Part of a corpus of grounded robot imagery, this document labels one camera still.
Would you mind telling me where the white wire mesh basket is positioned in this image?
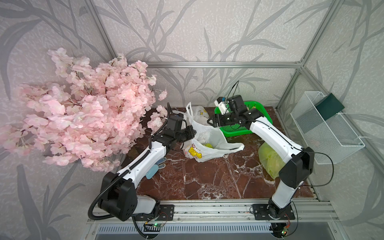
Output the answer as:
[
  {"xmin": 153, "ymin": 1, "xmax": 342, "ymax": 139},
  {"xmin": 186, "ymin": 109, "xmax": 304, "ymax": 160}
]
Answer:
[{"xmin": 291, "ymin": 91, "xmax": 366, "ymax": 165}]

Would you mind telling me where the light green plastic bag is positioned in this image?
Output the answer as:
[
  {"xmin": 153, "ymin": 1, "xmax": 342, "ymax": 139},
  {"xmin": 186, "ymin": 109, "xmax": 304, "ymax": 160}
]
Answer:
[{"xmin": 258, "ymin": 142, "xmax": 286, "ymax": 180}]

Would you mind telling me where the pink artificial blossom tree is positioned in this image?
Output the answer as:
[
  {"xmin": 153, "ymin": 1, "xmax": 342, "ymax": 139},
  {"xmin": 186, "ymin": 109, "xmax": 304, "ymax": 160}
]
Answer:
[{"xmin": 1, "ymin": 48, "xmax": 168, "ymax": 172}]

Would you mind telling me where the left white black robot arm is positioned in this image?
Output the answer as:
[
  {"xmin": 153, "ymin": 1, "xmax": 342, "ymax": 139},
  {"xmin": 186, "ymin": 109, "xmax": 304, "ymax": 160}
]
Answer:
[{"xmin": 88, "ymin": 114, "xmax": 196, "ymax": 222}]

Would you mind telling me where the green plastic basket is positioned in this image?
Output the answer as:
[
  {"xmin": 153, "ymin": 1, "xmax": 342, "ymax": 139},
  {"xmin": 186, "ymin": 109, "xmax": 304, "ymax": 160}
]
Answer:
[{"xmin": 219, "ymin": 101, "xmax": 273, "ymax": 138}]

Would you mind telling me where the white printed plastic bag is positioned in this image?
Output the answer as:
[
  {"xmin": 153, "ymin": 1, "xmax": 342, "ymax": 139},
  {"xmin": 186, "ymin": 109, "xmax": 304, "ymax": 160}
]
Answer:
[{"xmin": 183, "ymin": 103, "xmax": 245, "ymax": 163}]

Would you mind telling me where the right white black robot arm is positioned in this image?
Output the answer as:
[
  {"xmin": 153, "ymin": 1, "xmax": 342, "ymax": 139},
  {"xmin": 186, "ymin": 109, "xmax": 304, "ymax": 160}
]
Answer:
[{"xmin": 207, "ymin": 95, "xmax": 317, "ymax": 220}]

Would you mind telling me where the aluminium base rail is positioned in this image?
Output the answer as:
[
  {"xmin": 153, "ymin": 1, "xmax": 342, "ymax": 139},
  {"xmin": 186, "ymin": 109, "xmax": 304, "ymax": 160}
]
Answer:
[{"xmin": 86, "ymin": 197, "xmax": 340, "ymax": 235}]

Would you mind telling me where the dark green card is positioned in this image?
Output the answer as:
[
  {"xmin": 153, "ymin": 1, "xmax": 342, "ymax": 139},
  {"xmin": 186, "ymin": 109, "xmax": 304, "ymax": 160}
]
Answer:
[{"xmin": 315, "ymin": 93, "xmax": 345, "ymax": 121}]

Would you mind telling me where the light blue spatula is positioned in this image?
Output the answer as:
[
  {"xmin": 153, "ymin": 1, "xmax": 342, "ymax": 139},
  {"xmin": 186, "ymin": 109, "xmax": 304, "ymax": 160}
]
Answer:
[{"xmin": 146, "ymin": 165, "xmax": 159, "ymax": 180}]

